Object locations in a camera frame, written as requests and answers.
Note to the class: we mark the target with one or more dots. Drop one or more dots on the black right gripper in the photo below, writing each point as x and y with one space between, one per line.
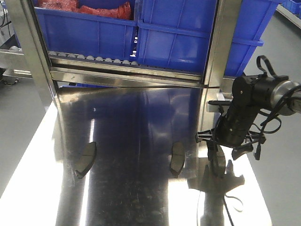
234 126

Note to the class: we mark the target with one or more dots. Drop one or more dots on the dark brake pad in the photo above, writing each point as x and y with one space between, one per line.
86 160
218 164
177 159

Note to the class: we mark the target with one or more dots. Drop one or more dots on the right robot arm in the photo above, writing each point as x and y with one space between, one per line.
257 100

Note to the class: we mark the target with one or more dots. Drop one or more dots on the blue plastic bin right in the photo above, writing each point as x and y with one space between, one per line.
175 34

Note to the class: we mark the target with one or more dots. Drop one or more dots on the blue plastic bin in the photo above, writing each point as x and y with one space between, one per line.
175 34
86 34

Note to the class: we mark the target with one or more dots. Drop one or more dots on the blue bins background shelf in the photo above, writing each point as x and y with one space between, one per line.
292 6

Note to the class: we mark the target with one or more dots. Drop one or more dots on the blue plastic bin left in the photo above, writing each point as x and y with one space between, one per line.
86 34

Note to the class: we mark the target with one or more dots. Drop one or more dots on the stainless steel rack frame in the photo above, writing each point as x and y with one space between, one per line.
46 71

